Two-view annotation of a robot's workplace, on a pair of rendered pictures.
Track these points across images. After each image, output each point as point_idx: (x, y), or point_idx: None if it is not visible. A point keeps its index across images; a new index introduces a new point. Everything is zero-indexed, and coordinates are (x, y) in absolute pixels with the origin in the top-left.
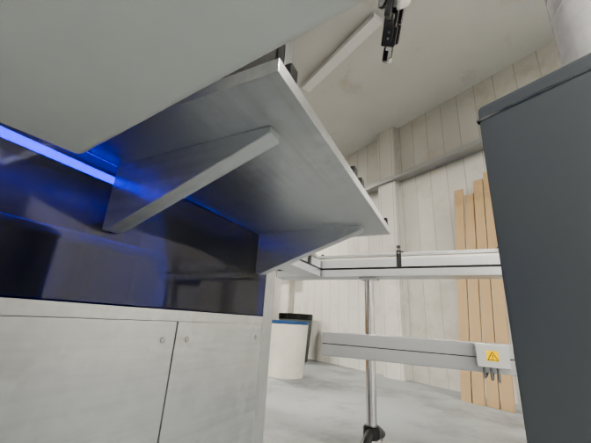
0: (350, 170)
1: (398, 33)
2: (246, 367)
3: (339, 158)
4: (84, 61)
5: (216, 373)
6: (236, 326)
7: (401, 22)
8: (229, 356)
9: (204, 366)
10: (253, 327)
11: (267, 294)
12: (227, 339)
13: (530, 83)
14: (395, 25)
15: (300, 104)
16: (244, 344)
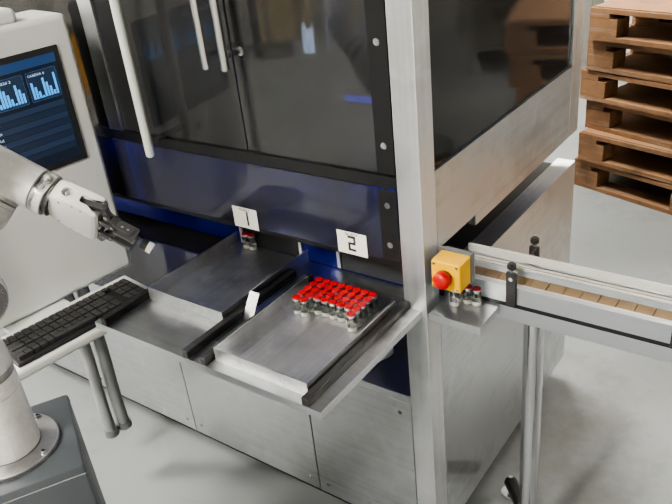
0: (173, 356)
1: (121, 237)
2: (391, 431)
3: (155, 351)
4: None
5: (351, 416)
6: (366, 391)
7: (112, 228)
8: (363, 410)
9: (336, 405)
10: (394, 401)
11: (415, 378)
12: (356, 397)
13: (39, 403)
14: (111, 241)
15: (112, 334)
16: (382, 411)
